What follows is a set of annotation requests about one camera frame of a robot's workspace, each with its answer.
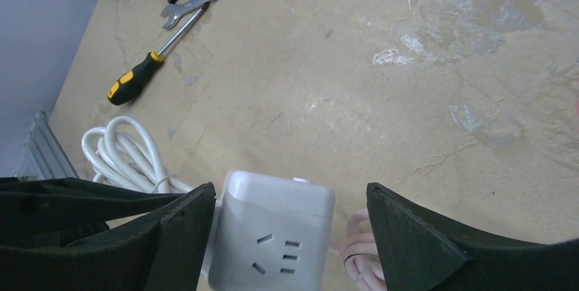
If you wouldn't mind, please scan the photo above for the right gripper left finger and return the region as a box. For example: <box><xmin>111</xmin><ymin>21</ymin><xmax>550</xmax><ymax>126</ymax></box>
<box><xmin>1</xmin><ymin>178</ymin><xmax>216</xmax><ymax>290</ymax></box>

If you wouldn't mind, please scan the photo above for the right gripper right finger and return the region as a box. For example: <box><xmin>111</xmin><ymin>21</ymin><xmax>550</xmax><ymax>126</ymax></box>
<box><xmin>366</xmin><ymin>183</ymin><xmax>578</xmax><ymax>290</ymax></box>

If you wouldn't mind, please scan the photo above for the white power cable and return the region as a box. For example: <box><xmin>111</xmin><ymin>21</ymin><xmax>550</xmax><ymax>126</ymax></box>
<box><xmin>81</xmin><ymin>115</ymin><xmax>223</xmax><ymax>281</ymax></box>

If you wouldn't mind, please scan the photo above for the white cube socket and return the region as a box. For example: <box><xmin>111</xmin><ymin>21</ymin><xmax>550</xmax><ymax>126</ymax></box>
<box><xmin>206</xmin><ymin>171</ymin><xmax>335</xmax><ymax>290</ymax></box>

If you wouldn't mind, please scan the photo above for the yellow black screwdriver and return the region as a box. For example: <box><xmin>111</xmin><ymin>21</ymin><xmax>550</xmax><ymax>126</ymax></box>
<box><xmin>107</xmin><ymin>3</ymin><xmax>210</xmax><ymax>106</ymax></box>

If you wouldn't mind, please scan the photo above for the pink coiled cable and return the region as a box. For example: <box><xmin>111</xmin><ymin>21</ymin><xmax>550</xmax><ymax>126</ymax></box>
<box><xmin>329</xmin><ymin>207</ymin><xmax>390</xmax><ymax>291</ymax></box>

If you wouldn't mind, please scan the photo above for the aluminium rail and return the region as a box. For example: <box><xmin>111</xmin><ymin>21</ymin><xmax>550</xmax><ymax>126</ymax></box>
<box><xmin>15</xmin><ymin>111</ymin><xmax>78</xmax><ymax>180</ymax></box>

